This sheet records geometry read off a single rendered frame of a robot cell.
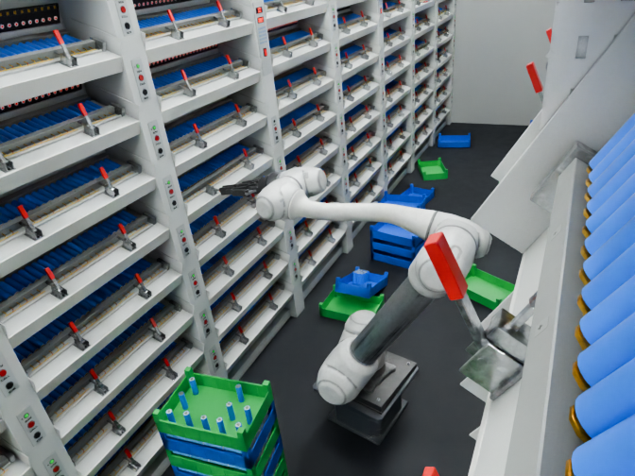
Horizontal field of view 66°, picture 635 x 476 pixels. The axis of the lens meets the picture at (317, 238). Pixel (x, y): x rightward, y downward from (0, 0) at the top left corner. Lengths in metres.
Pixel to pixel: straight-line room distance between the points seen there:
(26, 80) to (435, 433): 1.82
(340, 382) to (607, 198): 1.46
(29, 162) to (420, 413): 1.69
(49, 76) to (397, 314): 1.14
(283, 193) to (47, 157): 0.64
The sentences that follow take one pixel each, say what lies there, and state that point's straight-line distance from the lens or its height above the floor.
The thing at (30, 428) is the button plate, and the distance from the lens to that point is 1.62.
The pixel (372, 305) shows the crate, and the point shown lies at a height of 0.00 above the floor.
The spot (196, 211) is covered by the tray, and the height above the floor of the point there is 0.92.
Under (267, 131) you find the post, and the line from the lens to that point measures 2.23.
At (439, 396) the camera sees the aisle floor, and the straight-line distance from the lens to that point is 2.28.
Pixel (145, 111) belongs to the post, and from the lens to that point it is 1.66.
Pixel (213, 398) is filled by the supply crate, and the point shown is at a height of 0.48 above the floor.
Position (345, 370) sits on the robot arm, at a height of 0.49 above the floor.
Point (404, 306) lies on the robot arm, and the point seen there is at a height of 0.77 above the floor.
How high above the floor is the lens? 1.67
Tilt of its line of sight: 29 degrees down
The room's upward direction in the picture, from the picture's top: 6 degrees counter-clockwise
